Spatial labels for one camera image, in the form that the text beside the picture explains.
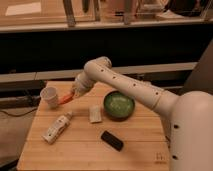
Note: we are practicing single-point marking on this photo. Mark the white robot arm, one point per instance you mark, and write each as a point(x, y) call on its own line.
point(190, 114)

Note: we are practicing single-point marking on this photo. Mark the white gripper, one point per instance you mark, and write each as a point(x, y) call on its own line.
point(82, 85)

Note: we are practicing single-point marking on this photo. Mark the white sponge block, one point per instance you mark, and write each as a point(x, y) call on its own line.
point(95, 114)

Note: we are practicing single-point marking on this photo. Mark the black rectangular case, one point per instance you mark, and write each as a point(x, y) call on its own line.
point(112, 140)

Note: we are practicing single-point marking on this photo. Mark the orange pepper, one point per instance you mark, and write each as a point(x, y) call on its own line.
point(66, 99)

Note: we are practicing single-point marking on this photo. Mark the dark chair back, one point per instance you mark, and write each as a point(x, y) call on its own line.
point(201, 78)

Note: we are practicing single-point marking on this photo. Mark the green ceramic bowl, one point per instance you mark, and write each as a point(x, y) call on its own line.
point(118, 106)

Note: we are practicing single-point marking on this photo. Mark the white plastic bottle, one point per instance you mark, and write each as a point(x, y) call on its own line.
point(57, 127)

